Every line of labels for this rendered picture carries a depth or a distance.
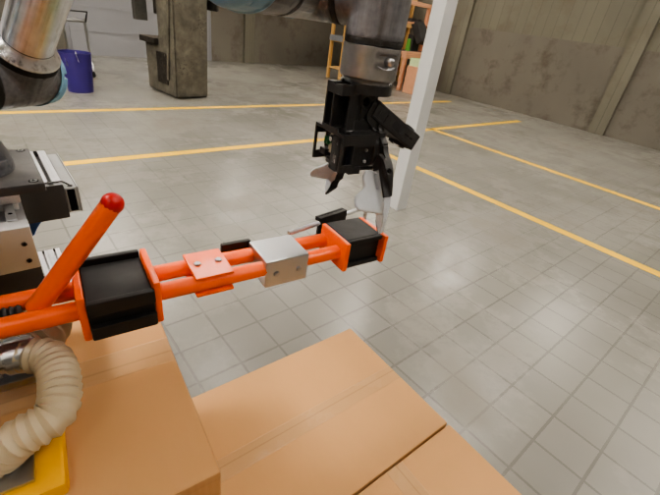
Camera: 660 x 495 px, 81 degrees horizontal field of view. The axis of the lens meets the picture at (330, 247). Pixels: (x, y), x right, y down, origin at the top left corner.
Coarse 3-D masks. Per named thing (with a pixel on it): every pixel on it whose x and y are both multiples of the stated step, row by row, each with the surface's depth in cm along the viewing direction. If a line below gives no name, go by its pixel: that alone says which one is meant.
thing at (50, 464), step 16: (64, 432) 44; (48, 448) 41; (64, 448) 42; (32, 464) 39; (48, 464) 40; (64, 464) 40; (0, 480) 37; (16, 480) 38; (32, 480) 38; (48, 480) 38; (64, 480) 39
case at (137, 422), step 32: (96, 352) 55; (128, 352) 55; (160, 352) 56; (32, 384) 49; (96, 384) 50; (128, 384) 51; (160, 384) 52; (0, 416) 45; (96, 416) 47; (128, 416) 47; (160, 416) 48; (192, 416) 48; (96, 448) 44; (128, 448) 44; (160, 448) 44; (192, 448) 45; (96, 480) 41; (128, 480) 41; (160, 480) 41; (192, 480) 42
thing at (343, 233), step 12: (324, 228) 64; (336, 228) 63; (348, 228) 64; (360, 228) 64; (372, 228) 65; (336, 240) 61; (348, 240) 60; (360, 240) 61; (372, 240) 62; (384, 240) 63; (348, 252) 60; (360, 252) 63; (372, 252) 65; (384, 252) 65; (336, 264) 63; (348, 264) 62
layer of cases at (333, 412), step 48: (336, 336) 121; (240, 384) 101; (288, 384) 103; (336, 384) 105; (384, 384) 107; (240, 432) 90; (288, 432) 91; (336, 432) 93; (384, 432) 95; (432, 432) 96; (240, 480) 81; (288, 480) 82; (336, 480) 83; (384, 480) 85; (432, 480) 86; (480, 480) 87
